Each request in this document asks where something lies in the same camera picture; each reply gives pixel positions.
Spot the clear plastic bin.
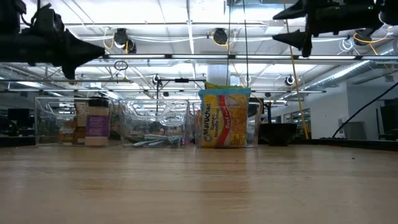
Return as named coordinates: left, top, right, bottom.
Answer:
left=34, top=96, right=113, bottom=146
left=190, top=99, right=261, bottom=148
left=118, top=98, right=191, bottom=147

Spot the silver ceiling duct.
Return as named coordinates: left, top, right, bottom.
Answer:
left=306, top=40, right=398, bottom=91

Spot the orange snack packet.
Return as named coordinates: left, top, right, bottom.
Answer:
left=73, top=101, right=90, bottom=144

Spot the dark background cabinet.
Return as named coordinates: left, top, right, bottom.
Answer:
left=375, top=98, right=398, bottom=141

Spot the yellow cable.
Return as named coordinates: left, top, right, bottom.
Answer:
left=283, top=0, right=310, bottom=140

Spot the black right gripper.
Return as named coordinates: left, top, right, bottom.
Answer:
left=272, top=0, right=384, bottom=58

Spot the black background monitor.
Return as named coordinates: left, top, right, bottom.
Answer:
left=6, top=107, right=35, bottom=138

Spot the white pillar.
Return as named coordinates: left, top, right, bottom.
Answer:
left=206, top=63, right=231, bottom=86

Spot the grey chair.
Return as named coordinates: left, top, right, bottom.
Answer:
left=341, top=120, right=370, bottom=140

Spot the silver spoon striped handle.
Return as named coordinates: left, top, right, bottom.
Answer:
left=142, top=133, right=183, bottom=146

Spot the yellow green ramen packet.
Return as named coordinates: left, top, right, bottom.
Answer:
left=204, top=81, right=246, bottom=91

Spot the brown spice jar black lid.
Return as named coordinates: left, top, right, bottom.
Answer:
left=58, top=119, right=75, bottom=144

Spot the purple label spice jar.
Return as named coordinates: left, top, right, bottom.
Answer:
left=84, top=96, right=111, bottom=147

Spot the blue ramen packet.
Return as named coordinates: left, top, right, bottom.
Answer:
left=198, top=87, right=252, bottom=148

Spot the slanted black cable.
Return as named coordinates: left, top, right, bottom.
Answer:
left=331, top=81, right=398, bottom=139

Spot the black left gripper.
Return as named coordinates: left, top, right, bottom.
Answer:
left=33, top=29, right=106, bottom=80

